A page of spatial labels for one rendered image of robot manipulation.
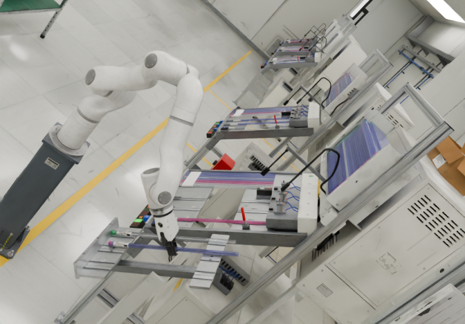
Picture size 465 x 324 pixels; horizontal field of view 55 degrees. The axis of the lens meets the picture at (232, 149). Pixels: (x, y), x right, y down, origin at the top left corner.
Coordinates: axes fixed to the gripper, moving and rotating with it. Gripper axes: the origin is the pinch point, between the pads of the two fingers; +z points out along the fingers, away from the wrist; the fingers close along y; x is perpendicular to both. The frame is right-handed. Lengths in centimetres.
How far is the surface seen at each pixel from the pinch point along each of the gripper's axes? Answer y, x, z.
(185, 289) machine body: 25.5, 11.2, 35.8
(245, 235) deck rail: 25.3, -22.3, 10.9
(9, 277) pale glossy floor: 23, 99, 22
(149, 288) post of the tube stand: -5.4, 10.9, 13.0
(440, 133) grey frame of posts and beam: 21, -100, -25
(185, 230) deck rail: 25.3, 4.0, 6.1
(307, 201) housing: 43, -48, 6
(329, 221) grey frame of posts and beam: 21, -58, 6
